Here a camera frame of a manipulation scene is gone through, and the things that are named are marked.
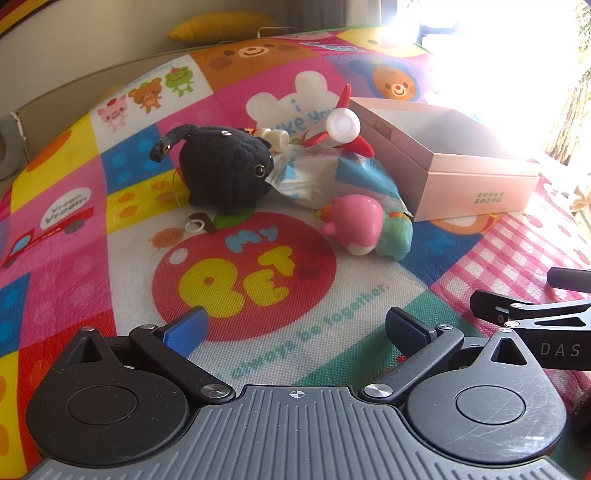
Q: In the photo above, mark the yellow pillow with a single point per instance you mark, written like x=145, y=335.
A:
x=221, y=25

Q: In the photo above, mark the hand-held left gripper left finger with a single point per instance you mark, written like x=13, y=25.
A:
x=184, y=330

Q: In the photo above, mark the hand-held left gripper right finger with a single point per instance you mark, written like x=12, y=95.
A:
x=406, y=327

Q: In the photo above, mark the small white toy bottle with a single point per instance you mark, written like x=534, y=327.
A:
x=276, y=138

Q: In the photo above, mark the teal toy figure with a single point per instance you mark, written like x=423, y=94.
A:
x=395, y=237

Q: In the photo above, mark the beige cloth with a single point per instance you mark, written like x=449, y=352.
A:
x=581, y=198

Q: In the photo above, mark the green potted plant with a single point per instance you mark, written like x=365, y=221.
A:
x=575, y=115

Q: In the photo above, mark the colourful cartoon printed mat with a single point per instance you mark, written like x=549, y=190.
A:
x=69, y=277

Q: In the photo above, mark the red and white handheld fan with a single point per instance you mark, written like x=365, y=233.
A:
x=342, y=123

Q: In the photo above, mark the black plush toy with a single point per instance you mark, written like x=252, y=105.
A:
x=221, y=166

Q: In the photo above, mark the pink toy figure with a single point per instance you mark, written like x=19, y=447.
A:
x=355, y=221

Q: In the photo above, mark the framed wall picture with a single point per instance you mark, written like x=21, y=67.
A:
x=18, y=11

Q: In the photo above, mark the pink cardboard box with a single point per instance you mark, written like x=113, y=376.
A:
x=461, y=194

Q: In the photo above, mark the blue and white plastic packet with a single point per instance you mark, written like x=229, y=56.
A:
x=323, y=180

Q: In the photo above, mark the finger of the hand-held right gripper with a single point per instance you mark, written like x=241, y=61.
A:
x=494, y=304
x=570, y=278

